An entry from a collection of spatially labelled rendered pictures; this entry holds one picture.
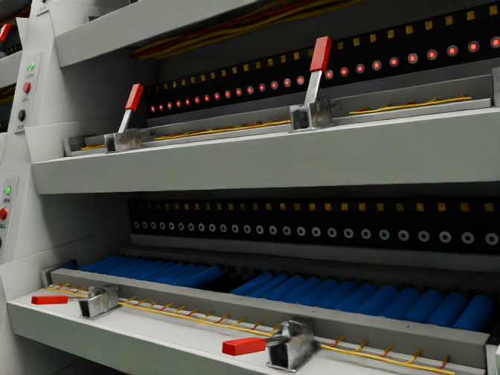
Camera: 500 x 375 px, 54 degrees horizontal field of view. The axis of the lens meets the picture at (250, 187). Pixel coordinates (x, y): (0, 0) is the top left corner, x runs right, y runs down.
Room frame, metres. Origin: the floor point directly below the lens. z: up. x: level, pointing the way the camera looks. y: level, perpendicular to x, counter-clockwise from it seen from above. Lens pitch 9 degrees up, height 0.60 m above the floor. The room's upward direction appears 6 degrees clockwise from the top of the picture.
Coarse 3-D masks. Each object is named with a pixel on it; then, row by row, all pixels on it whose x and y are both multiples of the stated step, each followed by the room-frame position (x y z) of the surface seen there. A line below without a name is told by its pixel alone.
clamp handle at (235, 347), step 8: (288, 328) 0.39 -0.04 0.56; (280, 336) 0.39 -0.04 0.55; (288, 336) 0.39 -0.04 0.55; (224, 344) 0.35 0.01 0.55; (232, 344) 0.34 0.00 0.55; (240, 344) 0.34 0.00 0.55; (248, 344) 0.35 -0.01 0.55; (256, 344) 0.36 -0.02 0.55; (264, 344) 0.36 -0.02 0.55; (272, 344) 0.37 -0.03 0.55; (280, 344) 0.38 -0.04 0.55; (224, 352) 0.35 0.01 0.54; (232, 352) 0.34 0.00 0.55; (240, 352) 0.34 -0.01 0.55; (248, 352) 0.35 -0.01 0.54; (256, 352) 0.36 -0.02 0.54
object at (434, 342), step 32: (128, 288) 0.58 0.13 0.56; (160, 288) 0.55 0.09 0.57; (192, 288) 0.53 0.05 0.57; (256, 320) 0.46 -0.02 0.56; (288, 320) 0.44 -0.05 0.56; (320, 320) 0.41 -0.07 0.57; (352, 320) 0.40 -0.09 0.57; (384, 320) 0.39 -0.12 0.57; (352, 352) 0.38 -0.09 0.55; (416, 352) 0.36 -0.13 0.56; (448, 352) 0.35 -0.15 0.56; (480, 352) 0.34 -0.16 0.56
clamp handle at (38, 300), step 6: (90, 288) 0.56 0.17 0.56; (96, 294) 0.56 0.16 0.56; (36, 300) 0.51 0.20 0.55; (42, 300) 0.51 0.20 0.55; (48, 300) 0.52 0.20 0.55; (54, 300) 0.53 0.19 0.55; (60, 300) 0.53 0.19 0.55; (66, 300) 0.54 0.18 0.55; (72, 300) 0.54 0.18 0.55; (78, 300) 0.55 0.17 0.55; (84, 300) 0.55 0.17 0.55
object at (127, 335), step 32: (32, 256) 0.69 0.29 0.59; (64, 256) 0.73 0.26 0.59; (96, 256) 0.77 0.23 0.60; (288, 256) 0.59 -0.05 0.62; (320, 256) 0.56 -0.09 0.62; (352, 256) 0.53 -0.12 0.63; (384, 256) 0.51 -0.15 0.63; (416, 256) 0.48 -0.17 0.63; (448, 256) 0.46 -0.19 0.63; (480, 256) 0.44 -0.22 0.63; (32, 288) 0.70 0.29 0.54; (32, 320) 0.64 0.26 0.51; (64, 320) 0.58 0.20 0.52; (96, 320) 0.55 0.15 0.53; (128, 320) 0.54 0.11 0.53; (160, 320) 0.53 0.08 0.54; (192, 320) 0.51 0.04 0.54; (96, 352) 0.55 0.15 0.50; (128, 352) 0.51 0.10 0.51; (160, 352) 0.48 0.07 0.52; (192, 352) 0.45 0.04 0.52; (320, 352) 0.41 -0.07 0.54
